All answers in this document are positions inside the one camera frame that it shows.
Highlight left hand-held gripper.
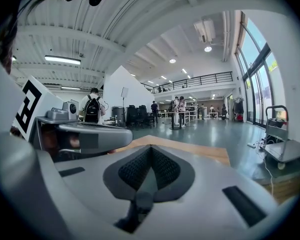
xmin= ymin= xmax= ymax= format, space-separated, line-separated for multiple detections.
xmin=13 ymin=75 xmax=134 ymax=162

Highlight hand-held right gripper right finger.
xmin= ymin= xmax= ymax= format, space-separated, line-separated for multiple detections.
xmin=139 ymin=145 xmax=278 ymax=235

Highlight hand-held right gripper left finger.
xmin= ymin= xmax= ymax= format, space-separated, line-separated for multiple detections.
xmin=54 ymin=145 xmax=153 ymax=226

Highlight black round bin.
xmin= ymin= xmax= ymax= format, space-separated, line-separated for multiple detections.
xmin=111 ymin=105 xmax=127 ymax=128

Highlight black backpack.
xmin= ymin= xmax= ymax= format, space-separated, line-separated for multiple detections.
xmin=83 ymin=95 xmax=101 ymax=124

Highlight black office chairs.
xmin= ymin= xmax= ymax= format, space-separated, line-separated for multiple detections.
xmin=125 ymin=104 xmax=155 ymax=130

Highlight studio light panel on stand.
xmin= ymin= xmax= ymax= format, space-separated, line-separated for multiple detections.
xmin=120 ymin=86 xmax=130 ymax=108

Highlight tall standing table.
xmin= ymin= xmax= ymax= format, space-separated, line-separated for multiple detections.
xmin=164 ymin=110 xmax=191 ymax=131

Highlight coat rack with clothes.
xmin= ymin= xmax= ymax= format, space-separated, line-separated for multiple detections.
xmin=231 ymin=96 xmax=245 ymax=123

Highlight grey platform trolley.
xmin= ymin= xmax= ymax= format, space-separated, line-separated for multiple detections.
xmin=259 ymin=105 xmax=300 ymax=170

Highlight long ceiling light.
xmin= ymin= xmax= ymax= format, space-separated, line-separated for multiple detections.
xmin=44 ymin=54 xmax=82 ymax=66

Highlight black balcony railing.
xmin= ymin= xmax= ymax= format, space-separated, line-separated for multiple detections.
xmin=140 ymin=71 xmax=234 ymax=95

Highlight large glass window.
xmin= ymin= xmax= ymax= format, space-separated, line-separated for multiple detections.
xmin=235 ymin=17 xmax=279 ymax=129

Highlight white ceiling air conditioner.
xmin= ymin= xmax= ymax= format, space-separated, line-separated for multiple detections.
xmin=193 ymin=18 xmax=216 ymax=44

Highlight white cable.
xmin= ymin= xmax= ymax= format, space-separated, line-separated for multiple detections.
xmin=254 ymin=138 xmax=275 ymax=197

